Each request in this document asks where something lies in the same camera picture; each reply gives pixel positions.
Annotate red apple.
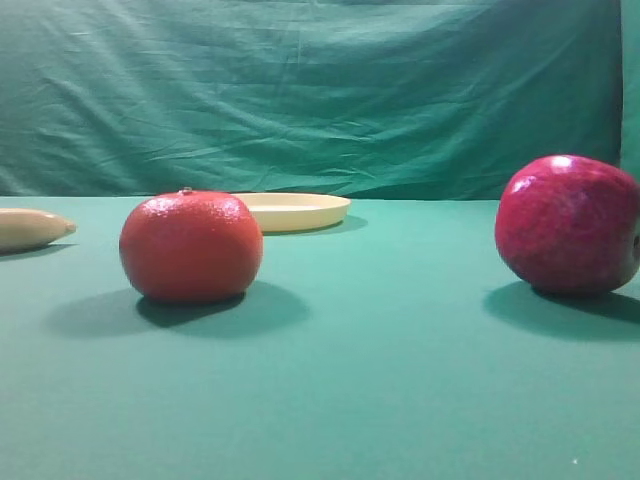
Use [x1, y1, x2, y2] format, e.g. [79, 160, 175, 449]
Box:
[494, 155, 639, 295]

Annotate yellow plate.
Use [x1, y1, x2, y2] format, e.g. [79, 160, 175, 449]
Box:
[235, 193, 351, 233]

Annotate green table cloth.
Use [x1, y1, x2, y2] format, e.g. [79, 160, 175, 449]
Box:
[1, 197, 639, 479]

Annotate orange tangerine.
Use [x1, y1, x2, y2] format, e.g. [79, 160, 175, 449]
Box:
[119, 188, 263, 303]

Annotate green backdrop cloth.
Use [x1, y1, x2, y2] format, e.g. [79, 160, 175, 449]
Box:
[1, 1, 639, 200]

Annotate pale yellow banana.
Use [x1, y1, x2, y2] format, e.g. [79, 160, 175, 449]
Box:
[1, 208, 77, 252]

